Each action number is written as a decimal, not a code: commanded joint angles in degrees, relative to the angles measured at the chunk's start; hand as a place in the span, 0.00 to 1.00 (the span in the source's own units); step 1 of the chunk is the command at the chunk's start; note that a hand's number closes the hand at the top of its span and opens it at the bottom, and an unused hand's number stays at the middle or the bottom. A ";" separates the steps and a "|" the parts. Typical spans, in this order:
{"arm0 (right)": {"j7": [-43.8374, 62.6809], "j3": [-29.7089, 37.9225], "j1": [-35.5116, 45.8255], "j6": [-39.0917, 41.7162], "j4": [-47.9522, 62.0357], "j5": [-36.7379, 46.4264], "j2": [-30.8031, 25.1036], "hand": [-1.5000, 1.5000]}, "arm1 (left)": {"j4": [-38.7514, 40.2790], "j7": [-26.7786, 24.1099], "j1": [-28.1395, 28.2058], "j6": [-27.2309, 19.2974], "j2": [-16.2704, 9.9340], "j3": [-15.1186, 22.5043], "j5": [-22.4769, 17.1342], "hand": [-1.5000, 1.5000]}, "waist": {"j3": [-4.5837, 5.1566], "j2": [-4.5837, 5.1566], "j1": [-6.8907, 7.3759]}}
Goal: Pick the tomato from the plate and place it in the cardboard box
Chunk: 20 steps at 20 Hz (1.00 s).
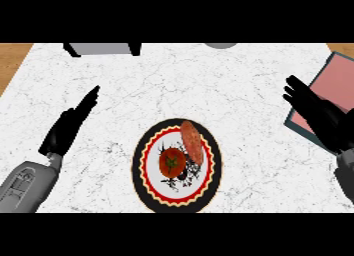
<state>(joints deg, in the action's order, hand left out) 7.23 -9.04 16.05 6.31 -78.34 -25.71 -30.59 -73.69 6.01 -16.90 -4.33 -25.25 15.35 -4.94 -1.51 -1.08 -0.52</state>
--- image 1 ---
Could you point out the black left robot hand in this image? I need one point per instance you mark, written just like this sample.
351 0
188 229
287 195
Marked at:
67 126

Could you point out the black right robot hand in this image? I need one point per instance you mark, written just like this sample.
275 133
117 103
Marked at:
329 116

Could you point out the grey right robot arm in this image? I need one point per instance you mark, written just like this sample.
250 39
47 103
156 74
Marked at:
353 176

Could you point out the pink box with teal rim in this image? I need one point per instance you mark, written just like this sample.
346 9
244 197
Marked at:
337 90

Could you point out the red tomato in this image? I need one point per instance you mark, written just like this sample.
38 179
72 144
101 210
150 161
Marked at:
172 162

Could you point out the black rimmed patterned plate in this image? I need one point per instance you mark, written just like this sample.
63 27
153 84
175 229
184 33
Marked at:
178 166

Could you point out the grey appliance with black legs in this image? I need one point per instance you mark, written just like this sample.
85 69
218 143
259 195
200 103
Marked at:
103 49

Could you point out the orange-brown sweet potato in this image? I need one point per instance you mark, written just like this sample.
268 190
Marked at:
193 143

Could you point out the grey round object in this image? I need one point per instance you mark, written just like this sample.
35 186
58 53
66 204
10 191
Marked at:
221 45

